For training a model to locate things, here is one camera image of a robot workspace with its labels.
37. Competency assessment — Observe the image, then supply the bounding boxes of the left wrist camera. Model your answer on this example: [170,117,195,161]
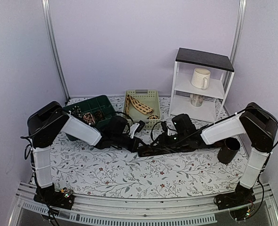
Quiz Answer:
[129,121,145,138]

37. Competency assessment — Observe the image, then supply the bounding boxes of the cream ceramic mug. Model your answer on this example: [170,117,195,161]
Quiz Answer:
[191,68,211,90]

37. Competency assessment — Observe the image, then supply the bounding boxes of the dark brown rolled tie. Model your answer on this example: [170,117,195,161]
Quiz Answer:
[93,110,104,121]

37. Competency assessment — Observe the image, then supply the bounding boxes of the white shelf with black top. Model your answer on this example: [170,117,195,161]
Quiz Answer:
[168,48,235,122]

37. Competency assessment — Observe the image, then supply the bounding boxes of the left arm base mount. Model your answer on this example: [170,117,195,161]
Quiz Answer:
[33,185,75,210]

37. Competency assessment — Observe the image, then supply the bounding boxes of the right aluminium frame post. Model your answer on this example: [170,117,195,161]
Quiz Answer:
[230,0,247,64]

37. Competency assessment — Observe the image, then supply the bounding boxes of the tan black patterned tie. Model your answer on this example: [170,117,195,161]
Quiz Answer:
[125,94,159,120]

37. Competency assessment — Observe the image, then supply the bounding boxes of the left aluminium frame post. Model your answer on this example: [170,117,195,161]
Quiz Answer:
[41,0,71,102]

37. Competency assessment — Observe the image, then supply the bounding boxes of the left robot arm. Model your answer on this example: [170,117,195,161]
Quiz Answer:
[23,101,145,204]

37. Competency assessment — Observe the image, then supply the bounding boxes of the dark green divided organizer box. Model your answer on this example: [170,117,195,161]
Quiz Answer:
[62,95,118,142]

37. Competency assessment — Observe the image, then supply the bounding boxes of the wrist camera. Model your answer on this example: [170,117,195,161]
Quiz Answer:
[129,121,145,138]
[161,121,171,136]

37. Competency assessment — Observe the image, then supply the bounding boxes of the beige plastic slotted basket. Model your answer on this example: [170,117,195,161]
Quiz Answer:
[123,89,161,129]

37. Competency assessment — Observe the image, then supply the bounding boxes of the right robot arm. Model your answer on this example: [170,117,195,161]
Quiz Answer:
[151,102,278,205]

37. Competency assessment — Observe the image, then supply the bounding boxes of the floral white table mat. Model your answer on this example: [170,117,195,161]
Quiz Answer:
[34,95,256,199]

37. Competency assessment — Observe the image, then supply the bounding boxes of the patterned glass cup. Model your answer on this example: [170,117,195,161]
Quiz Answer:
[190,93,204,107]

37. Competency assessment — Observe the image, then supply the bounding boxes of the aluminium frame post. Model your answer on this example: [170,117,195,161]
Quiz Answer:
[41,0,71,102]
[230,0,247,64]

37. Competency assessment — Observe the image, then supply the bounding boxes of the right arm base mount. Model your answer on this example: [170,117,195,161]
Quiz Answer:
[214,188,256,210]

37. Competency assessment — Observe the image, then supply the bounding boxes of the dark brown cylinder cup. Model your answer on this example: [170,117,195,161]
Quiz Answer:
[217,137,240,164]

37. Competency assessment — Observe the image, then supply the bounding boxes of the tan patterned rolled tie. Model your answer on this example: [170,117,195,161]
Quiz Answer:
[82,112,95,125]

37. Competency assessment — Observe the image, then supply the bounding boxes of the dark red patterned tie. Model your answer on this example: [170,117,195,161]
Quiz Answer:
[137,141,223,157]

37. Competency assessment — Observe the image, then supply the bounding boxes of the black white dotted rolled tie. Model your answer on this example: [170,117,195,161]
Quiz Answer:
[71,106,82,118]

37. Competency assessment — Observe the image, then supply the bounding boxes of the aluminium front rail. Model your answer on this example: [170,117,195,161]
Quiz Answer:
[9,183,278,226]

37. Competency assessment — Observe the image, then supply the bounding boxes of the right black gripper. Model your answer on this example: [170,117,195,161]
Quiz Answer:
[151,131,189,152]

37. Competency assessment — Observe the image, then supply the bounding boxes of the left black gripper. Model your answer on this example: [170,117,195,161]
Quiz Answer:
[112,134,148,153]

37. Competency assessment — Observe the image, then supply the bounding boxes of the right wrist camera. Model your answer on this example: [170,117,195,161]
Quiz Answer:
[161,121,171,136]

